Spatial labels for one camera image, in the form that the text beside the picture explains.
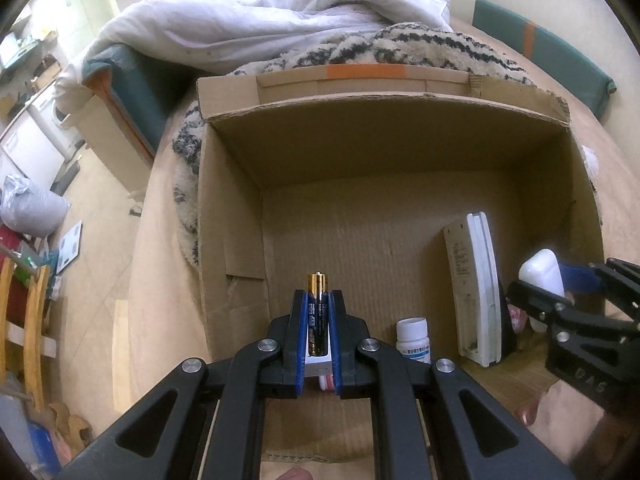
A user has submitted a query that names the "gold battery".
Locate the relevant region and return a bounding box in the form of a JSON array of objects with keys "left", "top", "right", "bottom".
[{"left": 306, "top": 272, "right": 332, "bottom": 358}]

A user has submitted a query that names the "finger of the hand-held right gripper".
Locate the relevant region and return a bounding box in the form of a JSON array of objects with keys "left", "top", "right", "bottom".
[
  {"left": 507, "top": 280, "right": 640, "bottom": 346},
  {"left": 564, "top": 257, "right": 640, "bottom": 331}
]

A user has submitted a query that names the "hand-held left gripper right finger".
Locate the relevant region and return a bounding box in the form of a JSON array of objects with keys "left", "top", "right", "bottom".
[{"left": 327, "top": 291, "right": 576, "bottom": 480}]

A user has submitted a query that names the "white washing machine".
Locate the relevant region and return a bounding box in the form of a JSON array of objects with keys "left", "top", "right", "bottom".
[{"left": 22, "top": 80, "right": 88, "bottom": 161}]

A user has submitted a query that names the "pink floral box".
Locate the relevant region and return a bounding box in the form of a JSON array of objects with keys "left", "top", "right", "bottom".
[{"left": 506, "top": 302, "right": 532, "bottom": 335}]

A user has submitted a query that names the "white earbud case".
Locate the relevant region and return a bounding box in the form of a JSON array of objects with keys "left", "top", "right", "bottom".
[{"left": 518, "top": 249, "right": 566, "bottom": 297}]

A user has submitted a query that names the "small wooden object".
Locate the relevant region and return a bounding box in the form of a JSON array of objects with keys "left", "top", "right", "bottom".
[{"left": 47, "top": 402, "right": 93, "bottom": 453}]

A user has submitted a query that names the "white duvet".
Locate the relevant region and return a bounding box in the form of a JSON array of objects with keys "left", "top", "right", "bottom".
[{"left": 55, "top": 0, "right": 453, "bottom": 111}]

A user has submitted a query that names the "person's right hand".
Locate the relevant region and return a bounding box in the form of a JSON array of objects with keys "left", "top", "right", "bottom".
[{"left": 516, "top": 394, "right": 545, "bottom": 428}]

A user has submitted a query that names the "white bathroom scale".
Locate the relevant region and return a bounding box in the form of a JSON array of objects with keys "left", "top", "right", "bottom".
[{"left": 54, "top": 220, "right": 85, "bottom": 275}]

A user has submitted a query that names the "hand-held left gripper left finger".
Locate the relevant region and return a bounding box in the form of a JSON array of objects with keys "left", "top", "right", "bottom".
[{"left": 60, "top": 289, "right": 308, "bottom": 480}]

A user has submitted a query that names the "white remote control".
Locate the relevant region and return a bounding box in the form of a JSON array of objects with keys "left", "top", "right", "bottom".
[{"left": 442, "top": 212, "right": 502, "bottom": 367}]

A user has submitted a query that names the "striped fuzzy blanket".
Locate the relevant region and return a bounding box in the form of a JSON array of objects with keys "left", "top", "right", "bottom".
[{"left": 171, "top": 22, "right": 538, "bottom": 266}]

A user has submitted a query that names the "red container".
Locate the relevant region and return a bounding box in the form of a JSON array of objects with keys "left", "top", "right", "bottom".
[{"left": 0, "top": 227, "right": 31, "bottom": 326}]

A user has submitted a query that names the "cardboard box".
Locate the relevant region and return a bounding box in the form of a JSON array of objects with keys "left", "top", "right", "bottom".
[{"left": 196, "top": 64, "right": 606, "bottom": 463}]

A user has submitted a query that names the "white charger plug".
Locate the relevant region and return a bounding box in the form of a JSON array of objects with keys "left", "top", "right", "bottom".
[{"left": 305, "top": 350, "right": 333, "bottom": 378}]

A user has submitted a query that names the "white plastic bag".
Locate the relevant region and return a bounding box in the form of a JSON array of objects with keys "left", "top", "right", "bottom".
[{"left": 0, "top": 175, "right": 71, "bottom": 238}]

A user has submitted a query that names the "wooden chair frame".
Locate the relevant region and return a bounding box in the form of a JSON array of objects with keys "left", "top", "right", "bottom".
[{"left": 0, "top": 255, "right": 56, "bottom": 411}]

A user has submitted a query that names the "white pill bottle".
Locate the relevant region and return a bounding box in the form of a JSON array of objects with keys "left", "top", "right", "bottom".
[{"left": 396, "top": 317, "right": 432, "bottom": 365}]

